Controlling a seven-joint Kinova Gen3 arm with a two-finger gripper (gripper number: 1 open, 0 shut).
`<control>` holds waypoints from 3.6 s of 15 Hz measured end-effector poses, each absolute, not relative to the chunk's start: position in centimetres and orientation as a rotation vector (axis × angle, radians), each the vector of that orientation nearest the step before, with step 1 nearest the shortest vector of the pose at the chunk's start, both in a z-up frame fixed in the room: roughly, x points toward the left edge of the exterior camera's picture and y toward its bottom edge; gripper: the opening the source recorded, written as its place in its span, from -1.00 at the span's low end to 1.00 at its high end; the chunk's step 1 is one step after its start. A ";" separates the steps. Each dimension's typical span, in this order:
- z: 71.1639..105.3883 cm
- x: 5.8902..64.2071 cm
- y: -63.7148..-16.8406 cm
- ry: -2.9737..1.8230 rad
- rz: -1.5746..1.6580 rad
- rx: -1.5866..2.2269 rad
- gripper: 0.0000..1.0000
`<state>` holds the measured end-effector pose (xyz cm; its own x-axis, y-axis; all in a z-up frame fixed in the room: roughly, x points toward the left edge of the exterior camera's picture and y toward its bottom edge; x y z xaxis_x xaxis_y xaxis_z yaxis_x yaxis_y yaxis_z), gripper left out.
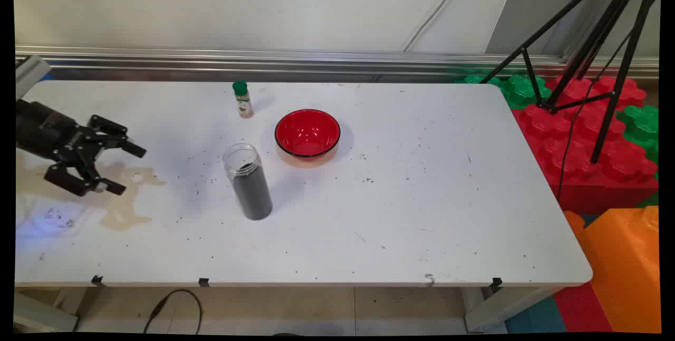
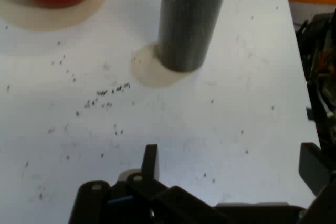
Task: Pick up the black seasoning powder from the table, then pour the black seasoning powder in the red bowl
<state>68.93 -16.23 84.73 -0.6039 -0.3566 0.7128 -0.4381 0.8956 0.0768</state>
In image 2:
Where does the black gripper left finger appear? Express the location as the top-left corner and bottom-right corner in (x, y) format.
(68, 144), (226, 224)

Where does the black equipment with cables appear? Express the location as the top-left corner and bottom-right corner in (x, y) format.
(296, 8), (336, 153)

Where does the clear jar of black seeds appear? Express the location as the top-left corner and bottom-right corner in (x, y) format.
(156, 0), (233, 74)

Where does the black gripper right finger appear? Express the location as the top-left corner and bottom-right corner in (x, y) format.
(298, 142), (336, 224)

